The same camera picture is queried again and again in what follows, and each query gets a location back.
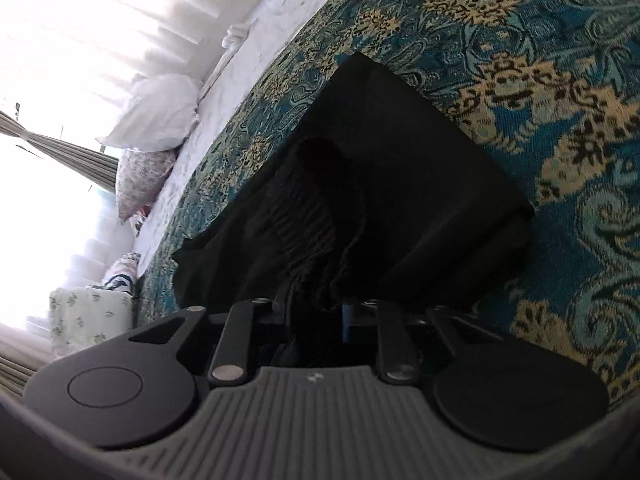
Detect white knotted cloth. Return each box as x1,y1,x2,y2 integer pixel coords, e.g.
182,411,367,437
221,22,251,51

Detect plain white pillow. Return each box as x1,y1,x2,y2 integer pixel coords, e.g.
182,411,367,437
95,74,203,152

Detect grey floral pillow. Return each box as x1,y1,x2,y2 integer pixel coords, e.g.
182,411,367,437
115,147,178,225

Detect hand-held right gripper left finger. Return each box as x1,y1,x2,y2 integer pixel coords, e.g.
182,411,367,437
129,297,291,387

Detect white patterned cloth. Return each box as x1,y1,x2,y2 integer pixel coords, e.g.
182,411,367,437
102,251,142,295

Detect white sheer curtain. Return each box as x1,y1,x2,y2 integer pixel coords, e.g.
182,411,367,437
0,0,301,126

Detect black pants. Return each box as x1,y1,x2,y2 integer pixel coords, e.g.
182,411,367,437
171,52,536,366

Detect folded white floral quilt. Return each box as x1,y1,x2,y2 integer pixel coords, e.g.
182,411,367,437
49,285,135,358

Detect teal paisley blanket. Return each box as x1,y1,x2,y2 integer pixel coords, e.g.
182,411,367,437
132,0,640,406

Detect white bed sheet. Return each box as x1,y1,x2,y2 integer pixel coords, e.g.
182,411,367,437
132,0,371,281

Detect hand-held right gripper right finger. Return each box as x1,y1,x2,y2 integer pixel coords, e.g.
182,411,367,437
341,299,501,386

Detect red floral pillow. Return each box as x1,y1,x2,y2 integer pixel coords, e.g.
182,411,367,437
131,205,151,236

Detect green curtain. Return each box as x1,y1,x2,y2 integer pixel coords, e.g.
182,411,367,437
0,110,121,193
0,325,53,401

